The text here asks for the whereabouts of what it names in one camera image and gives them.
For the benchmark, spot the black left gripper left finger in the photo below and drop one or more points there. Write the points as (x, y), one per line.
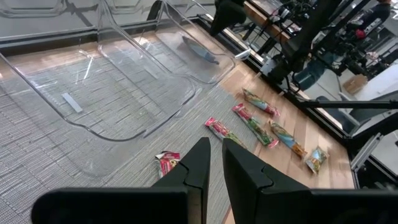
(174, 202)

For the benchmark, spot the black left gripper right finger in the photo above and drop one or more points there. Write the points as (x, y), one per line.
(280, 202)

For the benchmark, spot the orange chewy granola bar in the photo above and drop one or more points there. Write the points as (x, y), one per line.
(317, 159)

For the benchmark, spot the orange blue green granola bar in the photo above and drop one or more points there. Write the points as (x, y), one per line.
(286, 138)

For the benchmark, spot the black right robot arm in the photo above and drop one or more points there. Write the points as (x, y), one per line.
(227, 15)

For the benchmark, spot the crumpled red granola bar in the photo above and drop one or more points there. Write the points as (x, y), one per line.
(168, 161)

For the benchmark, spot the red green granola bar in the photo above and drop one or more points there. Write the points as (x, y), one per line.
(253, 124)
(220, 129)

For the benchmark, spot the blue red granola bar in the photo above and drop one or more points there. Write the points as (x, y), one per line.
(259, 102)

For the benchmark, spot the blue-grey granola bar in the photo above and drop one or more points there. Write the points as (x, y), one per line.
(199, 49)

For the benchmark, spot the aluminium profile strut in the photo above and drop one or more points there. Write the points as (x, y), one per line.
(366, 152)

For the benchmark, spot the large clear plastic bin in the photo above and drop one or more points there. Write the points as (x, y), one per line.
(102, 93)

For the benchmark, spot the blue chair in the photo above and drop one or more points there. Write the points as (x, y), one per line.
(311, 74)

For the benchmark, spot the grey woven placemat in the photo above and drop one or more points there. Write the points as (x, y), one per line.
(46, 161)

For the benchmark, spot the cardboard box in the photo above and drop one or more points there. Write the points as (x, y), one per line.
(355, 84)

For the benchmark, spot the grey label strip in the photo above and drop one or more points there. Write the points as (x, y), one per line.
(72, 102)

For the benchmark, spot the person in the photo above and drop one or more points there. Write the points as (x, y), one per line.
(374, 15)

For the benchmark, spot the black frame bar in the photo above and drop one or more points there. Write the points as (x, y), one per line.
(348, 104)

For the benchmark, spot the black frame post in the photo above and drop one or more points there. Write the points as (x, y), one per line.
(304, 37)

